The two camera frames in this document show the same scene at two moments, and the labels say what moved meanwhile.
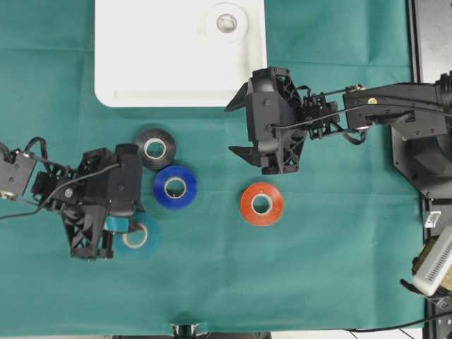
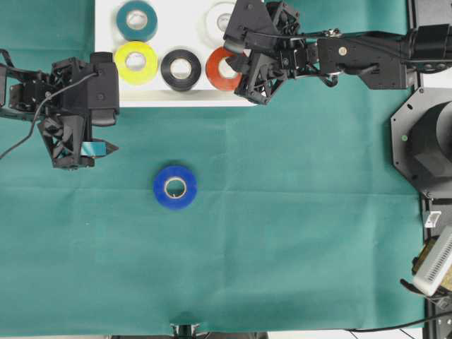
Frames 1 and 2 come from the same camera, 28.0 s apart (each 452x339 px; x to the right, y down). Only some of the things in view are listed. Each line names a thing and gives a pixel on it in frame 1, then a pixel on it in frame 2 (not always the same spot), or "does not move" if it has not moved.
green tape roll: [138, 227] → [143, 32]
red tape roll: [276, 207] → [213, 73]
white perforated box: [436, 265] does not move
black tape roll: [170, 151] → [174, 82]
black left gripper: [104, 195] → [66, 128]
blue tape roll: [179, 171] does not move
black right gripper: [279, 118] → [268, 32]
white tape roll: [234, 37] does not move
